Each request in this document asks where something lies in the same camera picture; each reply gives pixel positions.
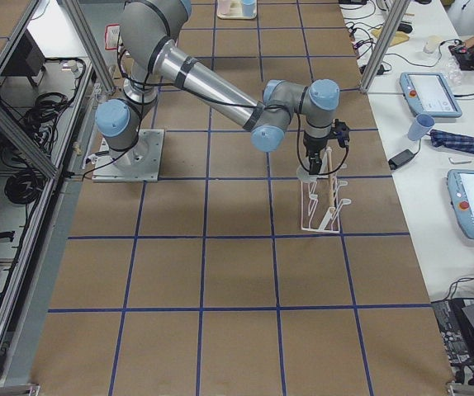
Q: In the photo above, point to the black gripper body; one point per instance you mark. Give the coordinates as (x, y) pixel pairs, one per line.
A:
(315, 145)

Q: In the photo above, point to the grey plastic cup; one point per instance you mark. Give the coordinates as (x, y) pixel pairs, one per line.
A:
(304, 176)

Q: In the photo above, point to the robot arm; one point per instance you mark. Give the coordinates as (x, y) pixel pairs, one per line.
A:
(149, 30)

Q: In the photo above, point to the blue cup on desk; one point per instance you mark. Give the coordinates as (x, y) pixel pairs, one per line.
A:
(420, 126)

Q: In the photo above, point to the blue cup near tray corner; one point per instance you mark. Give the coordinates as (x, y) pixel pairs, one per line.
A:
(248, 8)

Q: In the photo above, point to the pink plastic cup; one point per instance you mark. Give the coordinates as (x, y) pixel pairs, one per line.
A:
(224, 6)

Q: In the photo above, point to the black power adapter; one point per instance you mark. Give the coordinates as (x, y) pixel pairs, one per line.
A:
(400, 159)

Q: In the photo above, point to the teach pendant far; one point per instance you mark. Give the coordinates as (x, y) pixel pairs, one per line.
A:
(429, 93)

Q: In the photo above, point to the cream plastic tray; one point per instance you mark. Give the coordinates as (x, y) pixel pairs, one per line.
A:
(235, 12)

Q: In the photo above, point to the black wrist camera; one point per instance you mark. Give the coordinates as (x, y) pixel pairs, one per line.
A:
(341, 132)

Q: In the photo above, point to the white wire cup rack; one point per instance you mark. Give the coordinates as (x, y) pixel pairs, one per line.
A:
(321, 204)

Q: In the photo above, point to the aluminium frame post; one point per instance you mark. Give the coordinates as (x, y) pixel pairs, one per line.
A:
(390, 26)

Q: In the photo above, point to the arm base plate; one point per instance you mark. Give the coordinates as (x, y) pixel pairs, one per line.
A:
(140, 164)

